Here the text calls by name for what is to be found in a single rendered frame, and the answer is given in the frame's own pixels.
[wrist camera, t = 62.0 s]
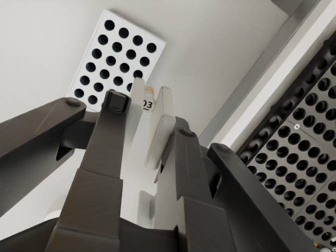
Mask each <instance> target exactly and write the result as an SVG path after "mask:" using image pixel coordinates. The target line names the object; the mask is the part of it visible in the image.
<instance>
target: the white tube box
mask: <svg viewBox="0 0 336 252"><path fill-rule="evenodd" d="M165 45H166V41H165V40H164V39H162V38H160V37H159V36H157V35H155V34H153V33H151V32H150V31H148V30H146V29H144V28H142V27H140V26H139V25H137V24H135V23H133V22H131V21H130V20H128V19H126V18H124V17H122V16H120V15H119V14H117V13H115V12H113V11H111V10H110V9H105V8H104V9H103V11H102V13H101V16H100V18H99V20H98V22H97V25H96V27H95V29H94V32H93V34H92V36H91V39H90V41H89V43H88V45H87V48H86V50H85V52H84V55H83V57H82V59H81V62H80V64H79V66H78V69H77V71H76V73H75V75H74V78H73V80H72V82H71V85H70V87H69V89H68V92H67V94H66V96H65V97H66V98H68V97H72V98H76V99H78V100H80V101H82V102H84V103H85V104H86V105H87V107H86V109H87V110H89V111H91V112H100V111H101V108H102V105H103V102H104V98H105V95H106V92H107V91H117V92H121V93H123V94H126V95H128V96H129V94H130V91H131V88H132V85H133V81H134V78H136V77H138V78H141V79H144V80H143V81H145V83H144V84H146V82H147V80H148V78H149V76H150V74H151V72H152V70H153V68H154V67H155V65H156V63H157V61H158V59H159V57H160V55H161V53H162V51H163V49H164V47H165Z"/></svg>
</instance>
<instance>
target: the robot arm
mask: <svg viewBox="0 0 336 252"><path fill-rule="evenodd" d="M144 91H145V81H144V79H142V78H139V77H136V78H134V80H133V84H132V87H131V90H130V93H129V96H128V95H126V94H124V93H122V92H118V91H114V90H108V91H106V94H105V97H104V101H103V104H102V107H101V110H100V111H99V112H91V111H86V108H87V105H86V104H85V103H84V102H82V101H80V100H78V99H77V98H74V97H61V98H58V99H56V100H54V101H51V102H49V103H47V104H44V105H42V106H39V107H37V108H35V109H32V110H30V111H27V112H25V113H23V114H20V115H18V116H15V117H13V118H11V119H8V120H6V121H3V122H1V123H0V218H1V217H2V216H3V215H4V214H6V213H7V212H8V211H9V210H10V209H11V208H12V207H14V206H15V205H16V204H17V203H18V202H19V201H21V200H22V199H23V198H24V197H25V196H26V195H27V194H29V193H30V192H31V191H32V190H33V189H34V188H36V187H37V186H38V185H39V184H40V183H41V182H42V181H44V180H45V179H46V178H47V177H48V176H49V175H51V174H52V173H53V172H54V171H55V170H56V169H58V168H59V167H60V166H61V165H62V164H63V163H64V162H66V161H67V160H68V159H69V158H70V157H71V156H73V154H74V152H75V149H81V150H85V153H84V156H83V158H82V161H81V164H80V167H79V168H77V171H76V173H75V176H74V178H73V181H72V184H71V186H70V189H69V192H68V194H67V197H66V199H65V202H64V205H63V207H62V210H61V213H60V215H59V217H55V218H52V219H49V220H46V221H44V222H41V223H39V224H37V225H34V226H32V227H30V228H27V229H25V230H23V231H20V232H18V233H16V234H14V235H11V236H9V237H7V238H4V239H2V240H0V252H321V251H320V250H319V249H318V248H317V247H316V246H315V245H314V243H313V242H312V241H311V240H310V239H309V238H308V236H307V235H306V234H305V233H304V232H303V231H302V230H301V228H300V227H299V226H298V225H297V224H296V223H295V222H294V220H293V219H292V218H291V217H290V216H289V215H288V213H287V212H286V211H285V210H284V209H283V208H282V207H281V205H280V204H279V203H278V202H277V201H276V200H275V198H274V197H273V196H272V195H271V194H270V193H269V192H268V190H267V189H266V188H265V187H264V186H263V185H262V183H261V182H260V181H259V180H258V179H257V178H256V177H255V175H254V174H253V173H252V172H251V171H250V170H249V168H248V167H247V166H246V165H245V164H244V163H243V162H242V160H241V159H240V158H239V157H238V156H237V155H236V154H235V152H234V151H233V150H232V149H230V148H229V147H228V146H227V145H225V144H222V143H216V142H213V143H211V145H210V147H209V149H208V148H206V147H204V146H202V145H200V144H199V139H198V136H197V135H196V133H194V132H192V131H191V130H190V127H189V123H188V122H187V121H186V120H185V119H184V118H181V117H178V116H175V111H174V104H173V97H172V91H171V89H170V88H169V87H166V86H163V87H161V88H160V91H159V94H158V97H157V99H156V102H155V107H154V109H153V111H152V114H151V117H150V119H149V122H148V132H147V142H146V151H145V161H144V165H145V166H146V168H148V169H151V170H156V169H158V168H159V170H158V172H157V175H156V178H155V180H154V184H156V182H157V191H156V203H155V216H154V229H152V228H144V227H141V226H139V225H137V224H135V223H133V222H130V221H128V220H126V219H124V218H121V217H120V215H121V204H122V193H123V179H120V176H121V167H122V161H124V160H127V158H128V155H129V152H130V149H131V146H132V143H133V140H134V137H135V134H136V131H137V128H138V125H139V122H140V119H141V116H142V113H143V107H144ZM160 163H161V165H160ZM159 166H160V167H159Z"/></svg>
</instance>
